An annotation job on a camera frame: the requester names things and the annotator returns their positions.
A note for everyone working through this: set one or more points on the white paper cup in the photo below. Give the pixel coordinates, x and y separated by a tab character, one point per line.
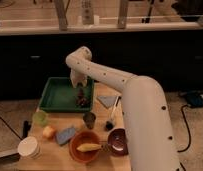
29	147

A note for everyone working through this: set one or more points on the blue black device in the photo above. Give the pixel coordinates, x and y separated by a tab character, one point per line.
194	99

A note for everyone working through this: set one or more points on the green plastic tray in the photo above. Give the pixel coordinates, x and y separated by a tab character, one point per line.
60	96

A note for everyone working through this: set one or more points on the orange bowl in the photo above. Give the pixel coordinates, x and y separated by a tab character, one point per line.
81	138

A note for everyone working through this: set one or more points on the dark purple bowl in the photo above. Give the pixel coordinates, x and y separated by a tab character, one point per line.
117	142

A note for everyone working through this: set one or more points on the white handled brush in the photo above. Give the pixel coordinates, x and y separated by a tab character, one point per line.
110	123

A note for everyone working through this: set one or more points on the grey triangular cloth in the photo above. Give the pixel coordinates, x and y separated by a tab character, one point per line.
107	101

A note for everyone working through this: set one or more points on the yellow banana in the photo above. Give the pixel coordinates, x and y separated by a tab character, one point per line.
86	147

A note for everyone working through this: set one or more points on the wooden chair leg left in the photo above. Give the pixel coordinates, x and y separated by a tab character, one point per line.
61	14

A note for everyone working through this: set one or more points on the light green plastic cup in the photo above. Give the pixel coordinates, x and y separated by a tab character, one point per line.
40	118

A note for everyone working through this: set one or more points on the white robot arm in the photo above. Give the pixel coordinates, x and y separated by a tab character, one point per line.
150	139

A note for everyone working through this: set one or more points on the yellow apple toy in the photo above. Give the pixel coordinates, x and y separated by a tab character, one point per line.
49	132

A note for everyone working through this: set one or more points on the blue sponge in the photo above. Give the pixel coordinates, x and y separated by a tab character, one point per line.
65	135

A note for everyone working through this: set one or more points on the wooden chair leg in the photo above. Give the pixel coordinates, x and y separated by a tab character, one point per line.
61	14
122	15

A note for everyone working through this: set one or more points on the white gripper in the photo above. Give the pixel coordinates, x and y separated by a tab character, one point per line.
77	77

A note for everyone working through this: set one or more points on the dark purple grape bunch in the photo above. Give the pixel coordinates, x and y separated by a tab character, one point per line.
81	101

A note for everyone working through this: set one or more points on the wooden chair leg right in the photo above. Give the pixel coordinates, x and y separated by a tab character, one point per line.
122	15

